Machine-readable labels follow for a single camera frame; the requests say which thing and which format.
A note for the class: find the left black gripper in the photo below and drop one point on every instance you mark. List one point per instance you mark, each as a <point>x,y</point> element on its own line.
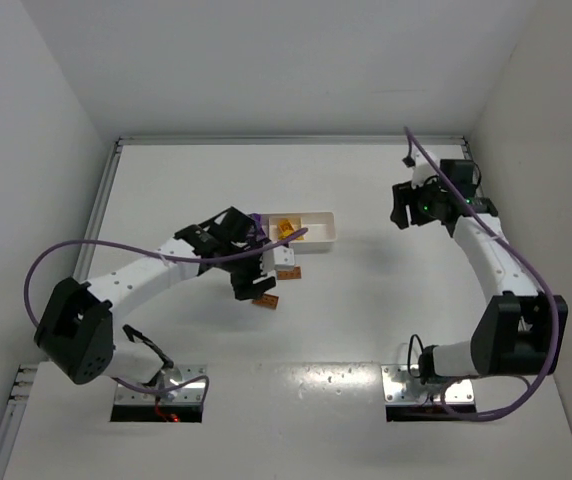
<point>245,273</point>

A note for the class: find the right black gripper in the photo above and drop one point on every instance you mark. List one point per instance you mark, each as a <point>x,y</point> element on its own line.
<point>402,201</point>

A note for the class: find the brown lego brick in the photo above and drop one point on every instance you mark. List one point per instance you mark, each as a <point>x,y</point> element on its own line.
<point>267,301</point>
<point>293,274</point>

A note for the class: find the orange curved lego brick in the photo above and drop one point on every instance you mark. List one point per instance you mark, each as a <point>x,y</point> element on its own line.
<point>287,226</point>

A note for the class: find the purple lego brick top pile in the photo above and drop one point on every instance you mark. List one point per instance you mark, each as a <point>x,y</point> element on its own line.
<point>257,224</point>

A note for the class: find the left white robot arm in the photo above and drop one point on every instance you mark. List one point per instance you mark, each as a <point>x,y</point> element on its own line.
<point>85,331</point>

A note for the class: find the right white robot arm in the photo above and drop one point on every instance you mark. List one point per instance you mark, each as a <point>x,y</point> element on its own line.
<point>514,333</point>

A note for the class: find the white three-compartment tray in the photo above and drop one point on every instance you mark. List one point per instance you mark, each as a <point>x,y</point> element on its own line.
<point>321,230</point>

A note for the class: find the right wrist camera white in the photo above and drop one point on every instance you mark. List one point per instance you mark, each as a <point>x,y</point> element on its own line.
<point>421,170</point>

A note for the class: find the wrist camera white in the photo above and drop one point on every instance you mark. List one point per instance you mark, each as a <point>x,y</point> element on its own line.
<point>281,258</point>
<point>421,170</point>

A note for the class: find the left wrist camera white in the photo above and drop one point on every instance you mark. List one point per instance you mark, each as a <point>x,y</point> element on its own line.
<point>281,258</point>

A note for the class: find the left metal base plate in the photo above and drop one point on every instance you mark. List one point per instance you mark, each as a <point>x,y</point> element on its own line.
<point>177,396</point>

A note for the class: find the metal base plate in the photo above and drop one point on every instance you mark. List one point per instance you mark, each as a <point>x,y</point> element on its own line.
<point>407,399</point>
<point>177,396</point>

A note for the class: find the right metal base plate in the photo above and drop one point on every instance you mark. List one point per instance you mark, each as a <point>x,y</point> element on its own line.
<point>407,399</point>

